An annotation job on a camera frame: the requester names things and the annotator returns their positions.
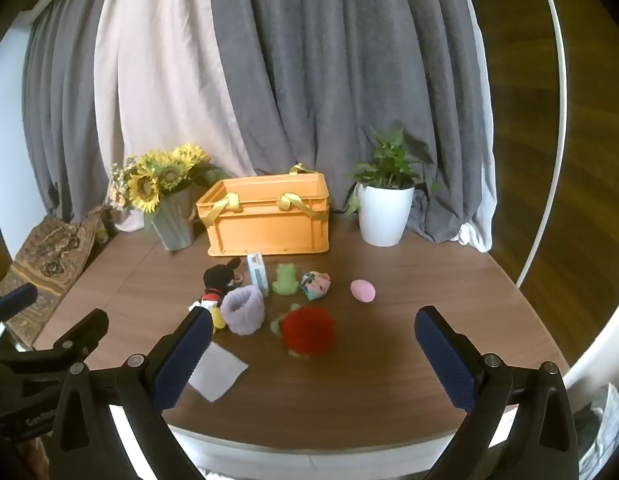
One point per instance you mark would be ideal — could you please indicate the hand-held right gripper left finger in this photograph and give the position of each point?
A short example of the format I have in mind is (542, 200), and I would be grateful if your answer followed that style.
(182, 360)

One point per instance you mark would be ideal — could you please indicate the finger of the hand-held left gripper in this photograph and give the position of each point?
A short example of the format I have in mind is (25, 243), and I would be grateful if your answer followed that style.
(14, 301)
(84, 332)

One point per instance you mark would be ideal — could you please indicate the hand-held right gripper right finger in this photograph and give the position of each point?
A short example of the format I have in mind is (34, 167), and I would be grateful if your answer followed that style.
(447, 360)

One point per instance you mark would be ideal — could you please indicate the penguin plush toy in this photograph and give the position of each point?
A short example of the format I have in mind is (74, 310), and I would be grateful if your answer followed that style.
(217, 277)

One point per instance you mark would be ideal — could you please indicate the colourful small toy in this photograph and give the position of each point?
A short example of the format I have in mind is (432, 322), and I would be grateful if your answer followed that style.
(315, 285)

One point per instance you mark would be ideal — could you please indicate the orange plastic crate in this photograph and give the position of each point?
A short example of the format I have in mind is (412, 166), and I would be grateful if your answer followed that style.
(269, 232)

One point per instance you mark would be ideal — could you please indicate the white paper napkin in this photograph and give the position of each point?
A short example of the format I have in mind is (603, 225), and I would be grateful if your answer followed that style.
(219, 370)

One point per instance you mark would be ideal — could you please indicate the patterned brown cushion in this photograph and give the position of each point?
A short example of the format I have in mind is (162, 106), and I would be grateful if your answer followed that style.
(44, 260)

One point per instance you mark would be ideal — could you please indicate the purple fluffy wristband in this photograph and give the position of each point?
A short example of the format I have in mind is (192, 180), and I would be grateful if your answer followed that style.
(244, 312)

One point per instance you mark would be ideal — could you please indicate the pink egg-shaped sponge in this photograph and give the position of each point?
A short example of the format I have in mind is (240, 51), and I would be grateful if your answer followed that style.
(363, 291)

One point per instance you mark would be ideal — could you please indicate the small white box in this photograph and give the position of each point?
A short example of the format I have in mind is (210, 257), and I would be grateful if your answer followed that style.
(257, 275)

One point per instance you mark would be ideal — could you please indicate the green frog toy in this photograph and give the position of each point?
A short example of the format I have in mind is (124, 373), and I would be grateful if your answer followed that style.
(285, 280)

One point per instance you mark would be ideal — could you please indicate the red fluffy strawberry toy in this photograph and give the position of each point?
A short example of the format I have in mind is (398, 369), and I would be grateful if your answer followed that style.
(309, 330)

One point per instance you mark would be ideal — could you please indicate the grey ribbed vase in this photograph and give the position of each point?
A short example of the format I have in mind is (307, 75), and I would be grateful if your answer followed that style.
(175, 225)

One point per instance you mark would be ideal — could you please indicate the white plant pot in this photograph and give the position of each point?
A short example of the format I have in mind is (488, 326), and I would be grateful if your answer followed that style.
(384, 215)

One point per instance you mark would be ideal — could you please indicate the sunflower bouquet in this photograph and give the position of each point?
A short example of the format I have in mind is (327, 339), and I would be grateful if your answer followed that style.
(149, 185)

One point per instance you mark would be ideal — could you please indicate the white crumpled cloth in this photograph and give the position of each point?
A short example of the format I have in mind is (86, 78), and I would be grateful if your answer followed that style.
(604, 425)

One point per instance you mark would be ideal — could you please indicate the grey curtain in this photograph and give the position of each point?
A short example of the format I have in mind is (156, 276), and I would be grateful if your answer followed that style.
(59, 110)
(349, 60)

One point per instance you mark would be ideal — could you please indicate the green potted plant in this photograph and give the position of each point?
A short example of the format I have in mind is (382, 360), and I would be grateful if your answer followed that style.
(389, 167)

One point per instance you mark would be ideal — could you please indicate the pale pink curtain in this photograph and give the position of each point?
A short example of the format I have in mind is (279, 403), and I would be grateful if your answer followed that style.
(159, 70)

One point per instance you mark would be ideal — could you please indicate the white hoop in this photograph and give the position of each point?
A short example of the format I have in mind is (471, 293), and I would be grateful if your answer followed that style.
(561, 85)

